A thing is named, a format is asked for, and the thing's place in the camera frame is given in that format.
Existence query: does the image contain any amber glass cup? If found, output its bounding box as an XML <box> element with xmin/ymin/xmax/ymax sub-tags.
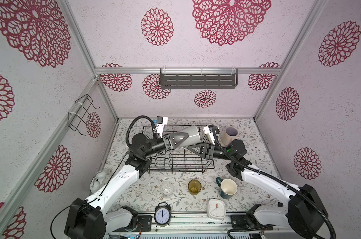
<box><xmin>187</xmin><ymin>179</ymin><xmax>202</xmax><ymax>195</ymax></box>

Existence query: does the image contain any black round alarm clock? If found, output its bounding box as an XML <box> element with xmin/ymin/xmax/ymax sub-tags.
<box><xmin>154</xmin><ymin>202</ymin><xmax>172</xmax><ymax>227</ymax></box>

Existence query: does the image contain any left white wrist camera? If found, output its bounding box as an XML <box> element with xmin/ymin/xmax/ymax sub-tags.
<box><xmin>154</xmin><ymin>116</ymin><xmax>168</xmax><ymax>137</ymax></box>

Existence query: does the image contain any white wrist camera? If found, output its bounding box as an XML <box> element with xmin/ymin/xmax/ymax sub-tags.
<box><xmin>154</xmin><ymin>116</ymin><xmax>168</xmax><ymax>137</ymax></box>
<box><xmin>203</xmin><ymin>124</ymin><xmax>219</xmax><ymax>145</ymax></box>

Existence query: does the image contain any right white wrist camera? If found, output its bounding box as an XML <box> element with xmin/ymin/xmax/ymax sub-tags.
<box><xmin>203</xmin><ymin>124</ymin><xmax>219</xmax><ymax>145</ymax></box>

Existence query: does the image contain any clear glass cup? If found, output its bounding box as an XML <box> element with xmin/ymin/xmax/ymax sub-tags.
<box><xmin>161</xmin><ymin>182</ymin><xmax>174</xmax><ymax>198</ymax></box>

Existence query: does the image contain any right black corrugated cable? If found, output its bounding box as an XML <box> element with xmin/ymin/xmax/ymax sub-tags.
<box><xmin>211</xmin><ymin>125</ymin><xmax>336</xmax><ymax>239</ymax></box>

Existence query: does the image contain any white twin-bell alarm clock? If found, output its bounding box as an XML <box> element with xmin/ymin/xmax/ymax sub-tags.
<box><xmin>89</xmin><ymin>171</ymin><xmax>107</xmax><ymax>194</ymax></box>

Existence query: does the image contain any left black corrugated cable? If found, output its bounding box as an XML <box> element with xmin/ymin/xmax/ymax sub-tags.
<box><xmin>126</xmin><ymin>115</ymin><xmax>157</xmax><ymax>147</ymax></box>

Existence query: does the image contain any black wire dish rack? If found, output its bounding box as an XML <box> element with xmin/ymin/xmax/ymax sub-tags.
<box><xmin>142</xmin><ymin>124</ymin><xmax>215</xmax><ymax>173</ymax></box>

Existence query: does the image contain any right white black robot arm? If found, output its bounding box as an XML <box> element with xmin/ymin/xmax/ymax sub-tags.
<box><xmin>187</xmin><ymin>139</ymin><xmax>336</xmax><ymax>239</ymax></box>

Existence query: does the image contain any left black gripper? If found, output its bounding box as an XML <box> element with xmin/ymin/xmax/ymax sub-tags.
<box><xmin>143</xmin><ymin>132</ymin><xmax>187</xmax><ymax>158</ymax></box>

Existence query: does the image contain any black corrugated cable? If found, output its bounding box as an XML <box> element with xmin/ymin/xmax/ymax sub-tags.
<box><xmin>126</xmin><ymin>115</ymin><xmax>157</xmax><ymax>147</ymax></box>
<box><xmin>211</xmin><ymin>125</ymin><xmax>336</xmax><ymax>239</ymax></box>

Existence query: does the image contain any dark green cream mug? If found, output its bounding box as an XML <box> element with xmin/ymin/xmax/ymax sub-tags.
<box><xmin>215</xmin><ymin>177</ymin><xmax>238</xmax><ymax>199</ymax></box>

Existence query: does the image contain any white square alarm clock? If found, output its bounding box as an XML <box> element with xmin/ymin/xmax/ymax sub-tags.
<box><xmin>207</xmin><ymin>199</ymin><xmax>226</xmax><ymax>220</ymax></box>

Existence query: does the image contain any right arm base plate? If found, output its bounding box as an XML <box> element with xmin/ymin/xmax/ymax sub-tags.
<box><xmin>230</xmin><ymin>214</ymin><xmax>274</xmax><ymax>232</ymax></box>

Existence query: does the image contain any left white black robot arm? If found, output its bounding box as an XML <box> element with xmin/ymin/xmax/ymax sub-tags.
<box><xmin>64</xmin><ymin>125</ymin><xmax>201</xmax><ymax>239</ymax></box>

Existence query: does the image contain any black wire wall basket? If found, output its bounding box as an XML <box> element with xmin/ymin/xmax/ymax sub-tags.
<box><xmin>67</xmin><ymin>94</ymin><xmax>100</xmax><ymax>136</ymax></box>

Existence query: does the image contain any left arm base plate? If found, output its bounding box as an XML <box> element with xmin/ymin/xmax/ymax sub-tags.
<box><xmin>132</xmin><ymin>215</ymin><xmax>153</xmax><ymax>232</ymax></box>

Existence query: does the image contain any pink iridescent mug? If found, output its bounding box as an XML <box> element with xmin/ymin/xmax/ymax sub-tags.
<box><xmin>220</xmin><ymin>127</ymin><xmax>239</xmax><ymax>146</ymax></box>

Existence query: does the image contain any grey wall shelf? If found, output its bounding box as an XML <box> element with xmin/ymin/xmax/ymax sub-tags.
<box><xmin>160</xmin><ymin>69</ymin><xmax>238</xmax><ymax>90</ymax></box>

